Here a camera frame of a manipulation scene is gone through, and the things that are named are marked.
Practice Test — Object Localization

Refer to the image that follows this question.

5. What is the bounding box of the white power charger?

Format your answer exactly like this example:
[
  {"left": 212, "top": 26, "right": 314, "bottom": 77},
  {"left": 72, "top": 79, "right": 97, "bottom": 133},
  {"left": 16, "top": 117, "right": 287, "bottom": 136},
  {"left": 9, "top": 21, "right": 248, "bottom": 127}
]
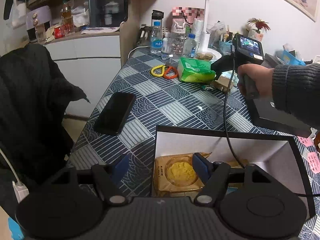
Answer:
[{"left": 12, "top": 181, "right": 29, "bottom": 203}]

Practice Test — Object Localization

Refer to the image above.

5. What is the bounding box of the white base cabinet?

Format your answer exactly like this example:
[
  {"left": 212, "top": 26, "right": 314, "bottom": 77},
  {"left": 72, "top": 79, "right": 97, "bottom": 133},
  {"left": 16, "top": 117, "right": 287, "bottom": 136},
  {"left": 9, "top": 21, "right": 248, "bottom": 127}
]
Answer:
[{"left": 44, "top": 31, "right": 122, "bottom": 119}]

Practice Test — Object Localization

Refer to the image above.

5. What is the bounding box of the blue plastic basket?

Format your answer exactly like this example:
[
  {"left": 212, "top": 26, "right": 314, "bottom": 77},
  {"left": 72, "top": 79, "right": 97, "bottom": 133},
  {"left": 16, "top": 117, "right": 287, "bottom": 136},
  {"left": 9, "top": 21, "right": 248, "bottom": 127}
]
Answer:
[{"left": 219, "top": 40, "right": 234, "bottom": 55}]

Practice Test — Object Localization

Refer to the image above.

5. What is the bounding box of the black fleece garment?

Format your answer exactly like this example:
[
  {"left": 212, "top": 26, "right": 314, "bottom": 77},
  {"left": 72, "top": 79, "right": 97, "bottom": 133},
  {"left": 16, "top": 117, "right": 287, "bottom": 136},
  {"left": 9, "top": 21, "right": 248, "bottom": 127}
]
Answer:
[{"left": 0, "top": 44, "right": 88, "bottom": 217}]

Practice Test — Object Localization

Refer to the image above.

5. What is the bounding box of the red artificial flower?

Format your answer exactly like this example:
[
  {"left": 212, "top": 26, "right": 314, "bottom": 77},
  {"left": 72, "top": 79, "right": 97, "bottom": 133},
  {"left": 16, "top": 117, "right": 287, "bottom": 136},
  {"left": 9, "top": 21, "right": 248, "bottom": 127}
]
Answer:
[{"left": 247, "top": 17, "right": 271, "bottom": 35}]

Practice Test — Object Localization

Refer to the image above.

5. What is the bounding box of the blue patterned desktop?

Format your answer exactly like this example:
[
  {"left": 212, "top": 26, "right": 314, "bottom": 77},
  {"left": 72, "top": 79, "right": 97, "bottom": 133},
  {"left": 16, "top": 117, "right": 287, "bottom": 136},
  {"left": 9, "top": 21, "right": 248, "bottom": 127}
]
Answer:
[{"left": 67, "top": 47, "right": 320, "bottom": 240}]

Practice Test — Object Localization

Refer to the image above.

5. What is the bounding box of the black smartphone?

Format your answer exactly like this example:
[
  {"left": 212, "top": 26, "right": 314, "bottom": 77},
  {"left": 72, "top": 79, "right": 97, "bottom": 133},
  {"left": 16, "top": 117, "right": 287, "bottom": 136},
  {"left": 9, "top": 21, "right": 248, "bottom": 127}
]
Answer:
[{"left": 93, "top": 92, "right": 137, "bottom": 136}]

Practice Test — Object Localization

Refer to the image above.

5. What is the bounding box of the yellow pastry packet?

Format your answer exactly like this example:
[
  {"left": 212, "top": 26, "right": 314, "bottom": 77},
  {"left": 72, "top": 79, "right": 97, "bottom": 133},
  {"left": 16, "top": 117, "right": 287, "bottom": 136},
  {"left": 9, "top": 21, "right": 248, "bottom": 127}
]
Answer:
[
  {"left": 153, "top": 152, "right": 213, "bottom": 197},
  {"left": 226, "top": 158, "right": 250, "bottom": 169}
]

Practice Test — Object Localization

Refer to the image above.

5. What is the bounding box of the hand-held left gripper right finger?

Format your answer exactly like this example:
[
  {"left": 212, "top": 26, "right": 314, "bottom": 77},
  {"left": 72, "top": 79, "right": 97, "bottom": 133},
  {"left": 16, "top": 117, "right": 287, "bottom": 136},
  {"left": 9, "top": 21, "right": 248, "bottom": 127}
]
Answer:
[{"left": 192, "top": 152, "right": 273, "bottom": 207}]

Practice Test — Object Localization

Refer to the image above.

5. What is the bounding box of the orange carabiner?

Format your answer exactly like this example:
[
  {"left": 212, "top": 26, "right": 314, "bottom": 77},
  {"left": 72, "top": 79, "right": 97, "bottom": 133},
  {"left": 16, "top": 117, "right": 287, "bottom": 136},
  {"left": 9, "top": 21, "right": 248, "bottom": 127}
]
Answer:
[{"left": 163, "top": 66, "right": 179, "bottom": 80}]

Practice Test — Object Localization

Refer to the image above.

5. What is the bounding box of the small white bottle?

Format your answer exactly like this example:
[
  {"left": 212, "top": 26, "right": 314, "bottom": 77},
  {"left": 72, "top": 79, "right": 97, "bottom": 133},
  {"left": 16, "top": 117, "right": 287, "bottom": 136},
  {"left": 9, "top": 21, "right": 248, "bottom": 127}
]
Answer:
[{"left": 162, "top": 32, "right": 171, "bottom": 54}]

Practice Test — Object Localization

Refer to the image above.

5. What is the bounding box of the black lid sports bottle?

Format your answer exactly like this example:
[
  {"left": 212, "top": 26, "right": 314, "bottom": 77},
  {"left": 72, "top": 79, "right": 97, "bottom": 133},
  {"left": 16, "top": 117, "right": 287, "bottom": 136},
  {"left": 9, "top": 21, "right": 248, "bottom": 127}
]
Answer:
[{"left": 151, "top": 10, "right": 164, "bottom": 27}]

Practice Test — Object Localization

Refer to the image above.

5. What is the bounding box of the purple kitchen appliance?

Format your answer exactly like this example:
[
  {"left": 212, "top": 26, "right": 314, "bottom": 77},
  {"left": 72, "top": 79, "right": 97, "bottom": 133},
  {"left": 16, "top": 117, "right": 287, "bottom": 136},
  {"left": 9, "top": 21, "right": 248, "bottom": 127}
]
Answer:
[{"left": 26, "top": 6, "right": 52, "bottom": 43}]

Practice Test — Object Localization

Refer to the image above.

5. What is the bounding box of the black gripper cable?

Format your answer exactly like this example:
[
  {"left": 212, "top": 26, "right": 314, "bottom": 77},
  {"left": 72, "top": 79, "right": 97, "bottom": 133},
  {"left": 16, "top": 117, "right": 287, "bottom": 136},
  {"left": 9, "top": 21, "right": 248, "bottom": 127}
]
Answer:
[{"left": 223, "top": 45, "right": 247, "bottom": 169}]

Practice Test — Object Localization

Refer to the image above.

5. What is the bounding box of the pink checked gift bag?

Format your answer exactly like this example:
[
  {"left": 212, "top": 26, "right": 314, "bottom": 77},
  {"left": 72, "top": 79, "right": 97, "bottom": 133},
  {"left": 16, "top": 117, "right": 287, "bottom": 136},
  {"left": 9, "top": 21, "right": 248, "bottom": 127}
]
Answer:
[{"left": 172, "top": 6, "right": 205, "bottom": 28}]

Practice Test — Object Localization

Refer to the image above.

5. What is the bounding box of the brown snack packet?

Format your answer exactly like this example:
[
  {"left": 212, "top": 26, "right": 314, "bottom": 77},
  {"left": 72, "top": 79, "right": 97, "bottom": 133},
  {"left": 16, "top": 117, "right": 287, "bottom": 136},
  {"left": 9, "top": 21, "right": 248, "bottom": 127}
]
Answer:
[{"left": 210, "top": 76, "right": 237, "bottom": 93}]

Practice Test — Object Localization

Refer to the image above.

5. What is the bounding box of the small pink paper note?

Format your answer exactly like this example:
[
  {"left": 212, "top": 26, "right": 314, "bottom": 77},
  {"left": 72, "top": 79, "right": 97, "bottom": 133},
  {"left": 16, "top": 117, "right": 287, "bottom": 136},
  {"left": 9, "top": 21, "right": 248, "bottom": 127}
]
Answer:
[{"left": 297, "top": 136, "right": 314, "bottom": 147}]

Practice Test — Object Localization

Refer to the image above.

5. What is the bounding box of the person's right hand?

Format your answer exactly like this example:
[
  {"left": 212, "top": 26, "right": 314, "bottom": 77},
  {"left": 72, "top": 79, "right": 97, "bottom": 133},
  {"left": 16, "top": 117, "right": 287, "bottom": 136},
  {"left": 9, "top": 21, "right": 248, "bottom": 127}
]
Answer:
[{"left": 236, "top": 64, "right": 276, "bottom": 106}]

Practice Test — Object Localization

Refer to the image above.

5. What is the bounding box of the green tissue pack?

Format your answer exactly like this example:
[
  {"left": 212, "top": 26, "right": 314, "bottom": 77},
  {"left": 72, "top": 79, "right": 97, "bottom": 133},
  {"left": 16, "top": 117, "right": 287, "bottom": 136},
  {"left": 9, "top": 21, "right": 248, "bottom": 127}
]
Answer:
[{"left": 178, "top": 57, "right": 217, "bottom": 83}]

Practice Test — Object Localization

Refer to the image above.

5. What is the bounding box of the clear printed drinking bottle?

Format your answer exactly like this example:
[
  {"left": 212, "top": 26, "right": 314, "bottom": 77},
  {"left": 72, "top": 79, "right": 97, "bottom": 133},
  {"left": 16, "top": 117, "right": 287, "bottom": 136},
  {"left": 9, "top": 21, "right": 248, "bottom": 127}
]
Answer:
[{"left": 169, "top": 20, "right": 187, "bottom": 59}]

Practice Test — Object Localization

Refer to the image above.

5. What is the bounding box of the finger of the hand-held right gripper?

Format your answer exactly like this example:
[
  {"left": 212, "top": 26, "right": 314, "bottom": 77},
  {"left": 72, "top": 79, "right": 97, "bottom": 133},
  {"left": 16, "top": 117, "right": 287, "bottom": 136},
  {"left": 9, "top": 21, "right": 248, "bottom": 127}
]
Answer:
[{"left": 211, "top": 58, "right": 227, "bottom": 80}]

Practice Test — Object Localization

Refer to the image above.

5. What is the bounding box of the blue cap water bottle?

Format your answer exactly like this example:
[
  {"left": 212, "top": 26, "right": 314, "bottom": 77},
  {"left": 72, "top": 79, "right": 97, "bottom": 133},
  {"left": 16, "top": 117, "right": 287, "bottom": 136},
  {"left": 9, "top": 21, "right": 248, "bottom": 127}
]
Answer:
[{"left": 182, "top": 33, "right": 197, "bottom": 58}]

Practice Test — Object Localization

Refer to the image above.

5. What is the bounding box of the white desk lamp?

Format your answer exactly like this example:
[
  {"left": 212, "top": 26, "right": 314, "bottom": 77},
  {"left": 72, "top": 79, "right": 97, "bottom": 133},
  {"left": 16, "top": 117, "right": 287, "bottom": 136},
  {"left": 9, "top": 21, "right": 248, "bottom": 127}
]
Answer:
[{"left": 197, "top": 0, "right": 240, "bottom": 53}]

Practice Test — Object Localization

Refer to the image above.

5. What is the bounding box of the white charging cable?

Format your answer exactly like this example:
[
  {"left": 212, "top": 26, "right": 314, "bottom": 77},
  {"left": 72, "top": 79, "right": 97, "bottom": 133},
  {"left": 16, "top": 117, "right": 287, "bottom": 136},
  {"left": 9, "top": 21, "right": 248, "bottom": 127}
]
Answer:
[{"left": 127, "top": 45, "right": 151, "bottom": 58}]

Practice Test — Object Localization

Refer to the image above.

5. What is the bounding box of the grey water purifier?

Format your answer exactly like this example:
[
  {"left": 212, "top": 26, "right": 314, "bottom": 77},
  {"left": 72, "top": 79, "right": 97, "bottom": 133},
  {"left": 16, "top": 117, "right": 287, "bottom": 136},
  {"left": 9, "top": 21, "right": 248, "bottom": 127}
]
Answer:
[{"left": 89, "top": 0, "right": 128, "bottom": 28}]

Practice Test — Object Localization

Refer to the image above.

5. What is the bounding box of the yellow carabiner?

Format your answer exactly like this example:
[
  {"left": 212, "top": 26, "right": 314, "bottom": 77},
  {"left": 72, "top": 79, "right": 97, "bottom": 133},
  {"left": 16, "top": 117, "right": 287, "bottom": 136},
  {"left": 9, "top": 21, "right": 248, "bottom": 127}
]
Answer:
[{"left": 150, "top": 65, "right": 167, "bottom": 78}]

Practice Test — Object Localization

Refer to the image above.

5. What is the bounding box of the amber glass bottle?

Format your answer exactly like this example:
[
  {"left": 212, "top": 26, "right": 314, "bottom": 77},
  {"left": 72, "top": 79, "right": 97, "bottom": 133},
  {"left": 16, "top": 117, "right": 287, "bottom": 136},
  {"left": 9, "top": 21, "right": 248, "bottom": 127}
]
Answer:
[{"left": 61, "top": 0, "right": 74, "bottom": 34}]

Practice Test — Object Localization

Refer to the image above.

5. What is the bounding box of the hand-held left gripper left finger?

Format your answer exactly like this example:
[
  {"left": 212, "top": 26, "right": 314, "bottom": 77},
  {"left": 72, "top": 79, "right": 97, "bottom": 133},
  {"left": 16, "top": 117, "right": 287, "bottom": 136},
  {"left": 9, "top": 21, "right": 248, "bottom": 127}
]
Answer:
[{"left": 47, "top": 154, "right": 132, "bottom": 207}]

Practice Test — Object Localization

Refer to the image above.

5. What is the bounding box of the white plastic bag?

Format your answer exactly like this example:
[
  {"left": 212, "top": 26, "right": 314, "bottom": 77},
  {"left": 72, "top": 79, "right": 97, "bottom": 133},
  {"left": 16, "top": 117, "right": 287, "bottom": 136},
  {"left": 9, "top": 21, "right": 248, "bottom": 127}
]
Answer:
[{"left": 71, "top": 6, "right": 90, "bottom": 28}]

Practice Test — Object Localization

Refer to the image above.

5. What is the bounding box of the blue cardboard box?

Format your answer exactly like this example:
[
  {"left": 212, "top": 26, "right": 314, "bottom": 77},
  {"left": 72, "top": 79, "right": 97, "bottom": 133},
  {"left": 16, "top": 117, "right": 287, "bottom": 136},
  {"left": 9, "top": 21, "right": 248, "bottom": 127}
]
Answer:
[{"left": 282, "top": 49, "right": 306, "bottom": 67}]

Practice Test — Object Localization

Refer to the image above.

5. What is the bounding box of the large pink paper note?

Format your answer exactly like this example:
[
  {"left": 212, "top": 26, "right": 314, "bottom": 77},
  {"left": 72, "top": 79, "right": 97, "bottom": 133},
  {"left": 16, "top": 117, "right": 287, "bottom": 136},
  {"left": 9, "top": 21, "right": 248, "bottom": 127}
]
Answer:
[{"left": 307, "top": 152, "right": 320, "bottom": 173}]

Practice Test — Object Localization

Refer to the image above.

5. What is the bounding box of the blue label water bottle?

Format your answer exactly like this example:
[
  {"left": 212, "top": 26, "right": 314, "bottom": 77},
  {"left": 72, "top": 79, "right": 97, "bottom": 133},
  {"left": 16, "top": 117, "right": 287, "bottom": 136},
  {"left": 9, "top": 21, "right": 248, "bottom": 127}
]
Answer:
[{"left": 150, "top": 21, "right": 163, "bottom": 55}]

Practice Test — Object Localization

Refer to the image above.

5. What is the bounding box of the black gift box lid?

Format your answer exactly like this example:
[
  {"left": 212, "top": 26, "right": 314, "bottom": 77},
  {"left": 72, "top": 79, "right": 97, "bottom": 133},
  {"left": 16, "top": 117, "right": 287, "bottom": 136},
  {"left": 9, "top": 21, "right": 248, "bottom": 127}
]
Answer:
[{"left": 246, "top": 97, "right": 313, "bottom": 138}]

